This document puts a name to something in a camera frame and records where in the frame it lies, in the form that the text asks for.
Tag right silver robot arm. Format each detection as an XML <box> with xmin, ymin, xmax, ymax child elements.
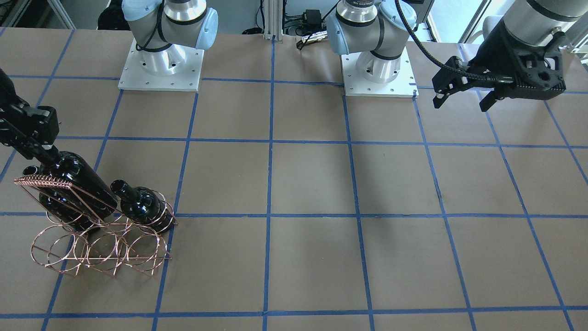
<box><xmin>0</xmin><ymin>0</ymin><xmax>218</xmax><ymax>163</ymax></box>

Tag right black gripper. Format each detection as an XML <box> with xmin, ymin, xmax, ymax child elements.
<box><xmin>0</xmin><ymin>69</ymin><xmax>60</xmax><ymax>159</ymax></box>

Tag dark wine bottle rack inner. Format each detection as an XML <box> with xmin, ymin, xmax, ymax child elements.
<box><xmin>110</xmin><ymin>179</ymin><xmax>174</xmax><ymax>234</ymax></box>

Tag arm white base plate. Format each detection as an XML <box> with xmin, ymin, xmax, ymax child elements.
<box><xmin>118</xmin><ymin>40</ymin><xmax>204</xmax><ymax>92</ymax></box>
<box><xmin>340</xmin><ymin>48</ymin><xmax>419</xmax><ymax>98</ymax></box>

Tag dark wine bottle rack end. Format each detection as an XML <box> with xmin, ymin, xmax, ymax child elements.
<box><xmin>38</xmin><ymin>187</ymin><xmax>94</xmax><ymax>233</ymax></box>

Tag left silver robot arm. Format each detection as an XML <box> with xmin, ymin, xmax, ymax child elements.
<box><xmin>326</xmin><ymin>0</ymin><xmax>587</xmax><ymax>112</ymax></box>

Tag dark wine bottle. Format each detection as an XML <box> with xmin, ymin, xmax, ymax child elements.
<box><xmin>40</xmin><ymin>151</ymin><xmax>118</xmax><ymax>219</ymax></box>

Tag black power adapter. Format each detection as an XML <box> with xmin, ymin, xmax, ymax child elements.
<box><xmin>302</xmin><ymin>9</ymin><xmax>322</xmax><ymax>27</ymax></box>

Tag grey office chair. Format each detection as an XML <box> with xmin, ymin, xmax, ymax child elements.
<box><xmin>482</xmin><ymin>15</ymin><xmax>503</xmax><ymax>42</ymax></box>

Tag aluminium frame post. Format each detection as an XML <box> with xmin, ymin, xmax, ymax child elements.
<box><xmin>261</xmin><ymin>0</ymin><xmax>285</xmax><ymax>43</ymax></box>

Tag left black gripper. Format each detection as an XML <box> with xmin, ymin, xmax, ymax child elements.
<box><xmin>432</xmin><ymin>21</ymin><xmax>566</xmax><ymax>112</ymax></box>

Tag copper wire wine rack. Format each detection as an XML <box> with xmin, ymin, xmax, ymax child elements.
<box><xmin>14</xmin><ymin>167</ymin><xmax>176</xmax><ymax>277</ymax></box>

